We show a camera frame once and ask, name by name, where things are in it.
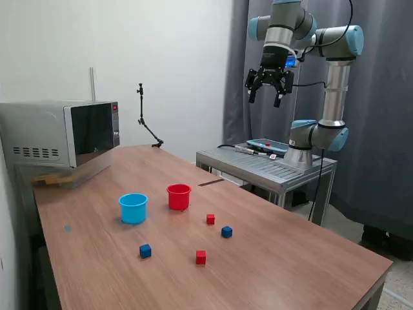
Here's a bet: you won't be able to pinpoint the blue plastic bin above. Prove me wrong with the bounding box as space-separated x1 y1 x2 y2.
118 192 149 225

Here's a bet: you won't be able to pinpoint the grey curtain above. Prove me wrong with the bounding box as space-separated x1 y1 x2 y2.
222 0 413 236

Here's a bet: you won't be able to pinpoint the wooden blocks under microwave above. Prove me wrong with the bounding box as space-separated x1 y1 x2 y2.
27 174 77 188

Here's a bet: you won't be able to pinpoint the red plastic bin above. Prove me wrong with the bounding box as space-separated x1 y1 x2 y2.
166 183 192 211

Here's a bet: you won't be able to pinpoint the grey metal robot stand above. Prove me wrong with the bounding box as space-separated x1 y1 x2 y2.
196 141 338 227

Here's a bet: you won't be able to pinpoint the silver microwave oven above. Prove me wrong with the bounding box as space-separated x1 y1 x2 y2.
0 100 121 169

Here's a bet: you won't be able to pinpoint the white floor cable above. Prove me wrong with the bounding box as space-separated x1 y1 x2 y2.
383 288 413 306

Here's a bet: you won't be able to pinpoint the black cable with metal plug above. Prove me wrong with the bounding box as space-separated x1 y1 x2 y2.
216 144 268 156

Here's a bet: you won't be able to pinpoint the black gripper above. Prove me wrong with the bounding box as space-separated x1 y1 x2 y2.
244 45 295 108

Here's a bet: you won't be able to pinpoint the blue teach pendant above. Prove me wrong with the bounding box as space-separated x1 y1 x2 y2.
246 138 288 154

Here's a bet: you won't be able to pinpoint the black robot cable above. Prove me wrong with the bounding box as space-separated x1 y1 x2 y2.
290 0 354 222

